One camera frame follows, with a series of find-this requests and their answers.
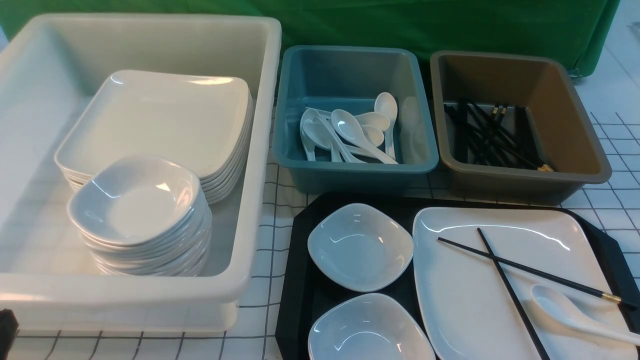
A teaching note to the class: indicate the white bowl tray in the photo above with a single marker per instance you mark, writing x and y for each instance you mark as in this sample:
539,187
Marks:
360,248
372,326

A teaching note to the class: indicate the black chopstick crossing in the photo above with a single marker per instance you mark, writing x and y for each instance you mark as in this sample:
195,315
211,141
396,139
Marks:
539,346

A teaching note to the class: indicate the large white square plate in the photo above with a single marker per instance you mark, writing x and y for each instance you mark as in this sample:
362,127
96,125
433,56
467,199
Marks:
466,309

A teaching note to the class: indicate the white spoon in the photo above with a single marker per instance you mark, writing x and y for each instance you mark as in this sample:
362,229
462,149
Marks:
560,308

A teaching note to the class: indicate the black chopstick gold tip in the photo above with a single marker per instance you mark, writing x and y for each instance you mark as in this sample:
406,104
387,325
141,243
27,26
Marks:
548,276

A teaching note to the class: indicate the white spoons in blue bin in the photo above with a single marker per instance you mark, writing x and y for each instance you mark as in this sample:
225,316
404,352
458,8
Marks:
350,137

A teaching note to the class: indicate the blue plastic bin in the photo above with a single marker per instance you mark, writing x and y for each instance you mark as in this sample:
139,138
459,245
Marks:
350,78

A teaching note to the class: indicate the black serving tray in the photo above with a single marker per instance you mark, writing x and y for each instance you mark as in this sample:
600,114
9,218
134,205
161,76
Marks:
307,293

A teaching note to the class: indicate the stack of white square plates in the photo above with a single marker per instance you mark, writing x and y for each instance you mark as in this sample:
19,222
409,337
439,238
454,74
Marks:
200,122

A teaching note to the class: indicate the black chopsticks in brown bin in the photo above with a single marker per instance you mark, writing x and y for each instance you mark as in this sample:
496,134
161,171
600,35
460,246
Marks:
501,137

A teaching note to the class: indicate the checkered white tablecloth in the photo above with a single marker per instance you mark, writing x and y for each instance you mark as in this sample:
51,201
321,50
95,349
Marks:
612,206

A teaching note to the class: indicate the stack of white bowls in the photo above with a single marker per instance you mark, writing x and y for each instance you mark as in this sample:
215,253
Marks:
144,216

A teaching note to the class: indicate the brown plastic bin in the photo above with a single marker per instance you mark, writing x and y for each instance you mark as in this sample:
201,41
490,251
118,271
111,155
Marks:
563,132

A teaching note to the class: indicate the large white plastic bin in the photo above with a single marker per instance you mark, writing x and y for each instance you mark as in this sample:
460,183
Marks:
49,70

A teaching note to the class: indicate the green backdrop cloth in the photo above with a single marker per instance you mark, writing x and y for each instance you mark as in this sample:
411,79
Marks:
571,32

